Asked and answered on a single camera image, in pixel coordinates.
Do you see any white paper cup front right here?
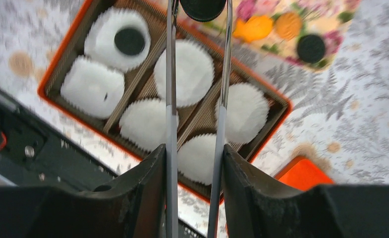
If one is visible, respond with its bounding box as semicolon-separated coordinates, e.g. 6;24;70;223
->
177;133;217;185

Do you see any white paper cup back middle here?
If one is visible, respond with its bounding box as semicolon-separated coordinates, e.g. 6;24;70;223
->
153;39;215;109

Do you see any orange box lid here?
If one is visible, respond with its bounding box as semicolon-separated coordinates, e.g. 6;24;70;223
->
275;156;334;191

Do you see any floral cookie tray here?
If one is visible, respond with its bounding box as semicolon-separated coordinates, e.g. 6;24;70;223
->
158;0;362;71

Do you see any orange round cookie on tray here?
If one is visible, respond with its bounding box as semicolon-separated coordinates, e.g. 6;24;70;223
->
275;11;302;40

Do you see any orange cookie box base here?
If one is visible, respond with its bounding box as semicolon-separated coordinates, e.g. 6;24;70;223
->
38;0;291;201

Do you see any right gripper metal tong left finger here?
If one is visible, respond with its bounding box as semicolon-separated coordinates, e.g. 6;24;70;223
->
166;0;179;238

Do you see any black cookie on tray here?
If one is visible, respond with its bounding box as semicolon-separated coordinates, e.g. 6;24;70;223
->
296;34;326;63

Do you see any orange fish shaped cookie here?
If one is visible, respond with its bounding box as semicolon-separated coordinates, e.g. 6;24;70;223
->
232;15;274;42

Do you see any white paper cup front left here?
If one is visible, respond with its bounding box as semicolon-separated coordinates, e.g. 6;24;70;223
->
60;56;125;119

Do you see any white paper cup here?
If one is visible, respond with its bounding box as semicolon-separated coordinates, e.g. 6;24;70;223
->
215;83;270;144
177;133;217;185
153;39;215;109
118;98;167;152
60;56;125;119
84;7;151;72

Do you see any black cookie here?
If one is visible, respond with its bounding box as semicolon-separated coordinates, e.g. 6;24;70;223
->
179;0;226;22
114;27;146;56
296;34;326;63

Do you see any white paper cup back left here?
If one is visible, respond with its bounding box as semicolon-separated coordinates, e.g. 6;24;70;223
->
84;7;151;72

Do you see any white paper cup front middle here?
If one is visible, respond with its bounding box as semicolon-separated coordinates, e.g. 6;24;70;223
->
118;98;167;152

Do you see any white paper cup back right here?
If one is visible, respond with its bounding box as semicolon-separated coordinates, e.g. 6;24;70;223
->
215;83;270;144

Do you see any right gripper metal tong right finger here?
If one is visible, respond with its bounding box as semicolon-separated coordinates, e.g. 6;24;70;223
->
207;0;233;238

